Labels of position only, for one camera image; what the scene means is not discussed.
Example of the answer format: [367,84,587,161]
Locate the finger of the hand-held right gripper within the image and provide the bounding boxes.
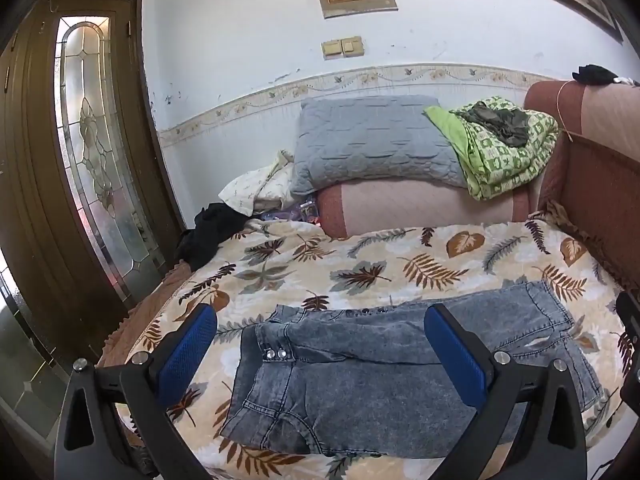
[616,290,640,411]

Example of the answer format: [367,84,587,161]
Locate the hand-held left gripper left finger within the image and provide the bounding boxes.
[52,302,221,480]

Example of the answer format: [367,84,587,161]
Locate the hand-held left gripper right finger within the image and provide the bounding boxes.
[424,302,588,480]

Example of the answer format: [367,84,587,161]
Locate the grey-blue denim pants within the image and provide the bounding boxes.
[219,280,606,458]

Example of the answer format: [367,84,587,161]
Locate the leaf printed blanket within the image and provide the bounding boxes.
[97,210,640,480]

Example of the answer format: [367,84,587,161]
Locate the pink and red sofa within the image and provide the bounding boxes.
[315,79,640,306]

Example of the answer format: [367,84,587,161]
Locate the white floral cloth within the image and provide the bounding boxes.
[219,149,301,213]

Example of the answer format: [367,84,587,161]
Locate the purple plastic wrapper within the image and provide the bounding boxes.
[260,200,321,223]

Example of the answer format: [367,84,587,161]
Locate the green patterned blanket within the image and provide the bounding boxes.
[424,95,560,202]

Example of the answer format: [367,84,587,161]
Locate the grey quilted pillow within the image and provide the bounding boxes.
[289,94,468,197]

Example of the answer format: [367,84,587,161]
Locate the wooden door with stained glass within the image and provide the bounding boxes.
[0,0,183,361]

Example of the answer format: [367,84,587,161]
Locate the dark olive cloth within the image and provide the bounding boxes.
[457,101,531,148]

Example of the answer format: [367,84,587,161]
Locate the small black cloth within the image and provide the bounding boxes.
[572,64,621,86]

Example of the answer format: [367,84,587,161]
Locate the thin yellow cord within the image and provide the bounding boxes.
[554,80,576,141]

